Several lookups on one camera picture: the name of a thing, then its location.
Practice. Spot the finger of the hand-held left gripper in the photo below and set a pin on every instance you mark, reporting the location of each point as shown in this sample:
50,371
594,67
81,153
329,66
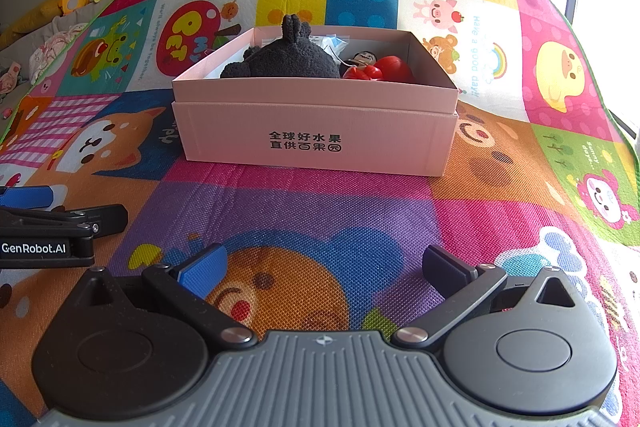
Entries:
100,217
30,197

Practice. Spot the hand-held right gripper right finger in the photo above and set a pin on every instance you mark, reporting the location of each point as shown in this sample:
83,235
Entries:
442,269

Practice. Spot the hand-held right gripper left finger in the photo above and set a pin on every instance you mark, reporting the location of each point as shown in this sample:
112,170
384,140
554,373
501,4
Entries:
205,269

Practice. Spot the pink cardboard box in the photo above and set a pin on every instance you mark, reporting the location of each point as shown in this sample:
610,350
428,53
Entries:
300,117

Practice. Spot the red toy figure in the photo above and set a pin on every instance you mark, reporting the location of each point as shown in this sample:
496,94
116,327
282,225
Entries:
362,72

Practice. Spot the black plush toy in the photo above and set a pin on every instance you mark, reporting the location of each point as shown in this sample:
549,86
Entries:
290,59

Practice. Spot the blue white tissue pack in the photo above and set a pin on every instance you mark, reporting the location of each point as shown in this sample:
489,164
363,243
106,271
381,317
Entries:
330,43

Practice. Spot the colourful cartoon play mat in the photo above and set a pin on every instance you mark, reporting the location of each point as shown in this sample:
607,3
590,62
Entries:
350,207

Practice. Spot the small pink cloth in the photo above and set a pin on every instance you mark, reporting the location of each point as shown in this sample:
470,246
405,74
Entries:
10,77

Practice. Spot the pink white cloth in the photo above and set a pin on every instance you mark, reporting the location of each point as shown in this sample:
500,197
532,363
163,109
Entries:
52,52

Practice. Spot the long yellow plush cushion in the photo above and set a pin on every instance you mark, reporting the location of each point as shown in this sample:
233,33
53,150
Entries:
35,19

